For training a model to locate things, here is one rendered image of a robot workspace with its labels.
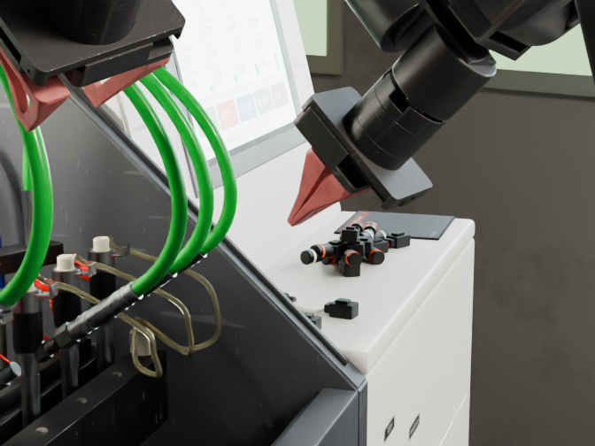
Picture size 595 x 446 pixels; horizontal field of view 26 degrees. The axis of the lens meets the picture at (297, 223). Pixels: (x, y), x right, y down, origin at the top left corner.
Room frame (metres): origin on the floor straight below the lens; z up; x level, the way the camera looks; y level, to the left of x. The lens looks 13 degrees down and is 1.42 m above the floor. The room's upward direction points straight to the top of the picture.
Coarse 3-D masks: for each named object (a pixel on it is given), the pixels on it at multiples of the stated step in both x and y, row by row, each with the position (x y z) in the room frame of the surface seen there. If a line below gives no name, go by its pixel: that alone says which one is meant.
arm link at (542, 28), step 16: (544, 0) 0.86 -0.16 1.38; (560, 0) 0.86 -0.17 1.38; (528, 16) 0.87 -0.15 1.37; (544, 16) 0.87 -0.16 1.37; (560, 16) 0.90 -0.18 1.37; (576, 16) 0.91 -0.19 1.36; (512, 32) 0.88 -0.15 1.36; (528, 32) 0.88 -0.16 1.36; (544, 32) 0.90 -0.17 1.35; (560, 32) 0.91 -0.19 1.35
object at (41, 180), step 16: (0, 64) 0.91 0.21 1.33; (0, 80) 0.90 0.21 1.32; (32, 144) 0.89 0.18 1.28; (32, 160) 0.88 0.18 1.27; (32, 176) 0.88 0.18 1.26; (48, 176) 0.89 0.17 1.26; (32, 192) 0.89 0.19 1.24; (48, 192) 0.88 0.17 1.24; (48, 208) 0.88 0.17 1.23; (32, 224) 0.89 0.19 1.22; (48, 224) 0.88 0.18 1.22; (32, 240) 0.89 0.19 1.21; (48, 240) 0.89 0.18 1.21; (32, 256) 0.89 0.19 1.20; (32, 272) 0.89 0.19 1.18; (16, 288) 0.90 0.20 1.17
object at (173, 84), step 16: (160, 80) 1.27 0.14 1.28; (176, 80) 1.27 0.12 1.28; (176, 96) 1.27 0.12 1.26; (192, 96) 1.27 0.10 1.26; (192, 112) 1.26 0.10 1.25; (208, 128) 1.26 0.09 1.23; (224, 144) 1.26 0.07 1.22; (224, 160) 1.25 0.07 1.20; (224, 176) 1.25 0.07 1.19; (224, 192) 1.25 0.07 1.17; (32, 208) 1.32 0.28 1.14; (224, 208) 1.25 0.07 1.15; (224, 224) 1.25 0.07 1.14; (208, 240) 1.26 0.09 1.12
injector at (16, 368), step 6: (6, 366) 1.06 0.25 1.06; (12, 366) 1.06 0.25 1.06; (18, 366) 1.07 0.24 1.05; (0, 372) 1.06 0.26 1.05; (6, 372) 1.06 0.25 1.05; (12, 372) 1.06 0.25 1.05; (18, 372) 1.06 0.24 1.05; (0, 378) 1.06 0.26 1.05; (6, 378) 1.06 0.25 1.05; (12, 378) 1.06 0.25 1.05; (0, 384) 1.06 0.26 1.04; (6, 384) 1.06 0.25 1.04; (0, 390) 1.07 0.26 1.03
